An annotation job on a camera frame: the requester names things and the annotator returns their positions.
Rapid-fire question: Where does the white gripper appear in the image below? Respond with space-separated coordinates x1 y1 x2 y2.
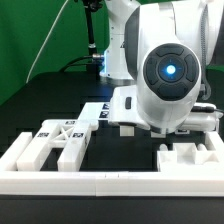
107 86 224 133

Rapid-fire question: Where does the white chair seat piece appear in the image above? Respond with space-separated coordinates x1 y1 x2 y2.
157 143 224 173

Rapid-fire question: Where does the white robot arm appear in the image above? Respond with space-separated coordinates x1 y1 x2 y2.
108 0 224 134

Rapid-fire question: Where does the white chair back piece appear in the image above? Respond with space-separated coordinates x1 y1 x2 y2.
16 119 99 172

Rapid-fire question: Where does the white marker base plate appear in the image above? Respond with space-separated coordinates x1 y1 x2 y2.
78 102 109 120

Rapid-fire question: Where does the black cable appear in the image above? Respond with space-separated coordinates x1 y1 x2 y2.
59 54 105 73

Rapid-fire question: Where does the white cable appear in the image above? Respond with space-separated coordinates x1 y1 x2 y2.
25 0 70 84

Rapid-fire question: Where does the black camera pole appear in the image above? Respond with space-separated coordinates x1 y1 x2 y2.
81 0 103 74

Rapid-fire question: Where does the white U-shaped frame fence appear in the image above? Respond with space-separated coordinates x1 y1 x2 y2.
0 132 224 197

